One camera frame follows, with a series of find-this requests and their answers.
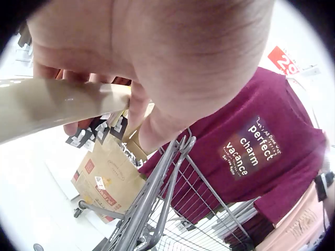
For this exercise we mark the person's left hand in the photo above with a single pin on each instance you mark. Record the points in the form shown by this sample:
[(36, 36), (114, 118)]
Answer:
[(162, 52)]

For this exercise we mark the person's right hand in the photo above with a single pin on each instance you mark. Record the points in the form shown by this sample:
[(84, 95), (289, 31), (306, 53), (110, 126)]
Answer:
[(328, 151)]

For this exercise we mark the person's left index finger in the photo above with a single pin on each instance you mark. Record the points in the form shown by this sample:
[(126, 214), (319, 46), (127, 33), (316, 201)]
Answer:
[(138, 104)]

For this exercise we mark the person's left fingers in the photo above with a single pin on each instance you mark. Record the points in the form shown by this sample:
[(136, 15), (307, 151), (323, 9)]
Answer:
[(76, 74)]

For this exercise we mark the person's left thumb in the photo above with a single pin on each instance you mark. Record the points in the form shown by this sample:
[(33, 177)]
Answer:
[(162, 130)]

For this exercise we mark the beige plastic bar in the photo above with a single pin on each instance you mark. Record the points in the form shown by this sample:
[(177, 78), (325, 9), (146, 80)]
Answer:
[(52, 107)]

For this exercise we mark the bunch of black tagged packets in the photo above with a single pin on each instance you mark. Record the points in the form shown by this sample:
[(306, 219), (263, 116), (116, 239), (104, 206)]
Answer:
[(89, 137)]

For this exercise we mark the brown cardboard box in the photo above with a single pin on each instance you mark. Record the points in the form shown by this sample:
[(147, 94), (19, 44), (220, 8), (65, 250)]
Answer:
[(110, 167)]

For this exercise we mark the maroon printed t-shirt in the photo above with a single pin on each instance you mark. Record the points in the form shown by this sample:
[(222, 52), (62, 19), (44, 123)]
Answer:
[(272, 109)]

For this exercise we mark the stack of folded maroon garments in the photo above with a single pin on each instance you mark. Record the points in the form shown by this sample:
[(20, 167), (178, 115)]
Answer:
[(251, 227)]

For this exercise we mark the red sale sign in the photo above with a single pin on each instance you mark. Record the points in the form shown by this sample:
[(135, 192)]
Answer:
[(284, 61)]

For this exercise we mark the pink printed garment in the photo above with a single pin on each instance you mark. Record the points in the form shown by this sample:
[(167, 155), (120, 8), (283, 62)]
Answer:
[(301, 222)]

